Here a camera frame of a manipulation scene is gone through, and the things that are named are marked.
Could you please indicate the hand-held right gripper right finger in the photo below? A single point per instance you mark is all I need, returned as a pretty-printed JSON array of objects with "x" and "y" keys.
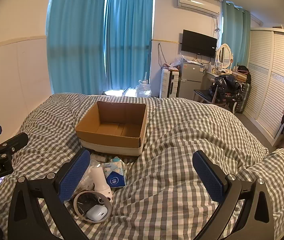
[{"x": 208, "y": 177}]

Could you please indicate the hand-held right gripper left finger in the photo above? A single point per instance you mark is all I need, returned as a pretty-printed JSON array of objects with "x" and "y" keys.
[{"x": 73, "y": 177}]

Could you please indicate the white bear-shaped bottle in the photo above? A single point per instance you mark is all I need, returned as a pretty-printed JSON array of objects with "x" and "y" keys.
[{"x": 99, "y": 180}]

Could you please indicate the clear tape roll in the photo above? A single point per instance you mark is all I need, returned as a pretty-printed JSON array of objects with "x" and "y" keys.
[{"x": 80, "y": 205}]

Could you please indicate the blue white tissue packet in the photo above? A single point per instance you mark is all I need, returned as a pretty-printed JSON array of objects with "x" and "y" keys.
[{"x": 115, "y": 177}]

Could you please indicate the white earbuds case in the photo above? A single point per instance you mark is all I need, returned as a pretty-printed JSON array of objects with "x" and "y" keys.
[{"x": 95, "y": 213}]

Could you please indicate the brown cardboard box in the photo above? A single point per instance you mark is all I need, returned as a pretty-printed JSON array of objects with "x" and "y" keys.
[{"x": 112, "y": 140}]

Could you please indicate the black seat chair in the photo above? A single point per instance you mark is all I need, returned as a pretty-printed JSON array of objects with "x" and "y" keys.
[{"x": 203, "y": 93}]

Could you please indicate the dark hard suitcase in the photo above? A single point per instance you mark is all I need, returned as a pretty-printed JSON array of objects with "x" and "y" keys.
[{"x": 245, "y": 97}]

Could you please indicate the grey mini fridge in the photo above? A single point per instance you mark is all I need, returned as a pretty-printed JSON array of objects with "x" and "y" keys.
[{"x": 189, "y": 80}]

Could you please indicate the white ribbed suitcase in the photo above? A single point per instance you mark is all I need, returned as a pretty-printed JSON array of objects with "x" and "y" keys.
[{"x": 165, "y": 85}]

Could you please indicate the white dressing table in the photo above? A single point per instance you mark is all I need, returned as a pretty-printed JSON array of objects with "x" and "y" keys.
[{"x": 210, "y": 74}]

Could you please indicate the clear water jug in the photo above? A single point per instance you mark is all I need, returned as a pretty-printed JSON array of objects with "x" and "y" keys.
[{"x": 144, "y": 90}]

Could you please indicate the black bag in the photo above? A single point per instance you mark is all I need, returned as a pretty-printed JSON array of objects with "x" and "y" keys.
[{"x": 244, "y": 72}]

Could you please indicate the white louvred wardrobe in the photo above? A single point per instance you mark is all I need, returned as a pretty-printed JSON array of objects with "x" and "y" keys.
[{"x": 269, "y": 80}]

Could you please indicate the wide teal curtain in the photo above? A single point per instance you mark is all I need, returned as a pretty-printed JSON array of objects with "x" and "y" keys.
[{"x": 77, "y": 42}]

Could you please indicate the clear plastic bag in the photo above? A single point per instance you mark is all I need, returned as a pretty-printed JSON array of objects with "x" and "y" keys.
[{"x": 179, "y": 61}]

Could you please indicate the white oval mirror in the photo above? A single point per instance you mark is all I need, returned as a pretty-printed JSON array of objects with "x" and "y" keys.
[{"x": 226, "y": 55}]

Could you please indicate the narrow teal curtain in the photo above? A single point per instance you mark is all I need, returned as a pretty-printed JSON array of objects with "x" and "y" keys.
[{"x": 239, "y": 42}]

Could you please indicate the teal window curtain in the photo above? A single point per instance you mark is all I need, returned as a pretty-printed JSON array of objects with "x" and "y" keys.
[{"x": 129, "y": 42}]

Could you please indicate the white air conditioner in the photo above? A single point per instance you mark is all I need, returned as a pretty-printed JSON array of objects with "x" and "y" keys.
[{"x": 196, "y": 5}]

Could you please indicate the black wall television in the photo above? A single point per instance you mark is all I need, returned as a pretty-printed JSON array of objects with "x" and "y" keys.
[{"x": 198, "y": 42}]

